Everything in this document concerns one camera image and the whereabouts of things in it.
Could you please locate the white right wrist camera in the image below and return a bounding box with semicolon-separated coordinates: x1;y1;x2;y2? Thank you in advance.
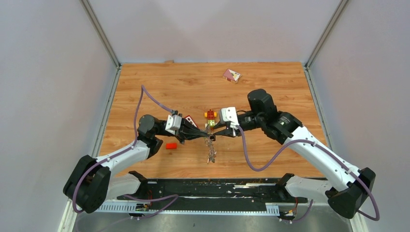
219;106;239;129

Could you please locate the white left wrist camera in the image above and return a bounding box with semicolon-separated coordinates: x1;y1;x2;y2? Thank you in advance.
165;115;182;135

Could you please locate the red toy brick car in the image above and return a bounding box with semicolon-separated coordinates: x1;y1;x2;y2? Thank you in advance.
204;109;218;129

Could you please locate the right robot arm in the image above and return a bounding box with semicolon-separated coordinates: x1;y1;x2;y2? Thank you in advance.
215;89;380;221

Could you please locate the small red toy brick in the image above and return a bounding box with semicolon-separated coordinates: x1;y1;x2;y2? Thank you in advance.
166;143;177;149

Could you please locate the aluminium frame post left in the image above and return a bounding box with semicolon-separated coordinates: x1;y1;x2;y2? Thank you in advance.
79;0;121;69

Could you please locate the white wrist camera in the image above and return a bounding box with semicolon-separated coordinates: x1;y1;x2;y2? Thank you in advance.
165;115;182;135
219;106;239;129

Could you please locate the red patterned card box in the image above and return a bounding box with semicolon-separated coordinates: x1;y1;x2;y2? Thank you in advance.
222;69;242;83

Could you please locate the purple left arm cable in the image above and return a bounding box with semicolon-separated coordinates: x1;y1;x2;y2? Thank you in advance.
72;85;180;221

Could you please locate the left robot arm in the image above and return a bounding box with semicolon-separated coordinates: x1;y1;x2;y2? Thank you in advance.
63;115;209;213

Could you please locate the aluminium frame post right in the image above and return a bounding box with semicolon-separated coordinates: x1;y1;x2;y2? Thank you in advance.
305;0;350;69

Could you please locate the red window toy brick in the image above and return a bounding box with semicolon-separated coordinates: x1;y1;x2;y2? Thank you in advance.
184;115;199;128

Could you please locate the aluminium frame post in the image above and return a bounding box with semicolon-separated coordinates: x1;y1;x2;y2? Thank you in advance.
305;0;350;69
79;0;121;69

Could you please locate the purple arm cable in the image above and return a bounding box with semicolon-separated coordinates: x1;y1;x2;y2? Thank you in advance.
237;125;381;224
72;85;180;221

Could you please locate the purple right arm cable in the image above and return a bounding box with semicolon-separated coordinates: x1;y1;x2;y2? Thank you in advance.
237;125;381;224

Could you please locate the chain of metal keyrings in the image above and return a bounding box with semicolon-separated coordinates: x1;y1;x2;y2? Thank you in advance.
204;125;219;164

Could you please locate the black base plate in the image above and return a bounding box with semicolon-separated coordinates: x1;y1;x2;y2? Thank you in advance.
132;178;308;212

